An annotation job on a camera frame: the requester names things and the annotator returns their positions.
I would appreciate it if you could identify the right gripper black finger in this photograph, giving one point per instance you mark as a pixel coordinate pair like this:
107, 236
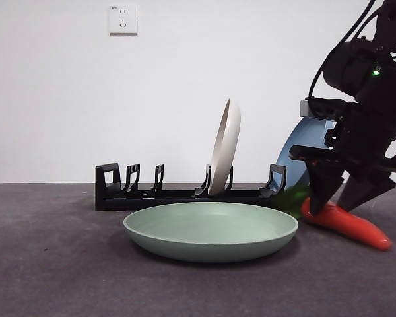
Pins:
363, 193
321, 186

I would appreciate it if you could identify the orange carrot with green leaves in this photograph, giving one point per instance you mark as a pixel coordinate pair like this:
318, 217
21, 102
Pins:
359, 228

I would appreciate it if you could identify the green plate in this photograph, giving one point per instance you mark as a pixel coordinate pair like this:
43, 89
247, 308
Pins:
211, 234

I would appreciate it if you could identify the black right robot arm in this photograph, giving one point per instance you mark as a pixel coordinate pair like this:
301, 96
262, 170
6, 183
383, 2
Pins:
353, 71

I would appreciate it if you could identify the blue plate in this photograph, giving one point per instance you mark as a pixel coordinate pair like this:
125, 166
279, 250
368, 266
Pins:
297, 135

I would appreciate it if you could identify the cream plate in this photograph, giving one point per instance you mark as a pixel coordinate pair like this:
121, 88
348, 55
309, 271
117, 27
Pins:
226, 152

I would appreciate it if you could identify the black plate rack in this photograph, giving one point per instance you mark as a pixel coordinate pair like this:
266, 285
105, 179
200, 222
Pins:
171, 199

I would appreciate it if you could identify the pale grey camera box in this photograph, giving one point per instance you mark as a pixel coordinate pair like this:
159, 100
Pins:
304, 109

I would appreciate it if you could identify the white wall socket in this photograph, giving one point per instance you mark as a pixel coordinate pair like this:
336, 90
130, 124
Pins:
123, 20

